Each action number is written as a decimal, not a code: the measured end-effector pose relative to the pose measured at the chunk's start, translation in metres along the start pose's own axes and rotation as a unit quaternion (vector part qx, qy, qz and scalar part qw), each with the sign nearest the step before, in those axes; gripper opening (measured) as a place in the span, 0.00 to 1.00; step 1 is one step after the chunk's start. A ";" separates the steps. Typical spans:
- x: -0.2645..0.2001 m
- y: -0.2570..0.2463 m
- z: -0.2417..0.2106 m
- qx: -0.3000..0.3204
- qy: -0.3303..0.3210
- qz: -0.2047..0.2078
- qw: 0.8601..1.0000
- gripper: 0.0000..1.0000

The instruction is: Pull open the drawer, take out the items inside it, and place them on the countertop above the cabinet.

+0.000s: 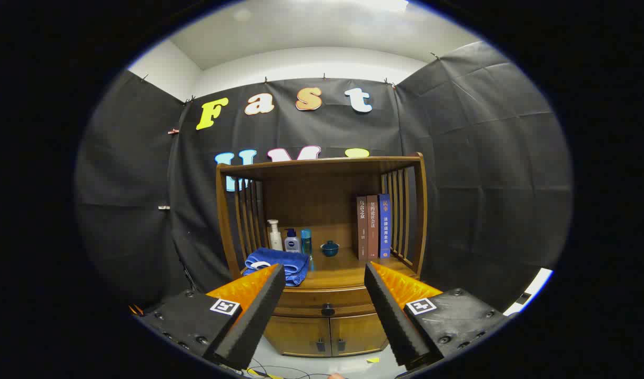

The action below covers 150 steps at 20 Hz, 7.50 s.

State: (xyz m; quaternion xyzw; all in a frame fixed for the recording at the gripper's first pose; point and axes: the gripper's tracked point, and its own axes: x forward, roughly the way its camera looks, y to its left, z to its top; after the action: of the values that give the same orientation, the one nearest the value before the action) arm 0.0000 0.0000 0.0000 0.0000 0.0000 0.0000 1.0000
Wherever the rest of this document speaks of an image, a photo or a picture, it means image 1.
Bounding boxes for wooden cabinet door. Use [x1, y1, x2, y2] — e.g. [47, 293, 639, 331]
[330, 313, 389, 356]
[263, 316, 332, 357]

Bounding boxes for wooden countertop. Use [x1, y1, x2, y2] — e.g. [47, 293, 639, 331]
[241, 247, 418, 290]

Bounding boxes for thin black floor cables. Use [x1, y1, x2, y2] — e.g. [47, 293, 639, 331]
[246, 358, 344, 379]

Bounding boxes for white slotted panel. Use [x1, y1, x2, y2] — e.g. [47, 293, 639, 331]
[504, 267, 554, 316]

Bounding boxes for blue book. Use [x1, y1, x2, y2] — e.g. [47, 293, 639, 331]
[378, 193, 392, 259]

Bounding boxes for blue folded towel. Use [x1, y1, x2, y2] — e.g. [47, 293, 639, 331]
[243, 247, 310, 287]

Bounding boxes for dark brown book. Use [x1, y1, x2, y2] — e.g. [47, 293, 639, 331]
[356, 196, 369, 261]

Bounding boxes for wooden cabinet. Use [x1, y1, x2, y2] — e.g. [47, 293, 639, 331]
[216, 153, 429, 358]

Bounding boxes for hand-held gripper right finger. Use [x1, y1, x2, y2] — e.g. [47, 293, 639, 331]
[364, 262, 513, 369]

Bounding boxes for white pump bottle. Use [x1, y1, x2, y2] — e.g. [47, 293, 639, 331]
[267, 219, 283, 252]

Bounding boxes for reddish brown book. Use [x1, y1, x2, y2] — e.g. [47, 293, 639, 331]
[367, 195, 380, 260]

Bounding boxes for wooden drawer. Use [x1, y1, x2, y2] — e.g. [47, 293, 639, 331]
[273, 287, 378, 318]

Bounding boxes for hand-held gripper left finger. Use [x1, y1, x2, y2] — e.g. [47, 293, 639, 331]
[134, 263, 287, 371]

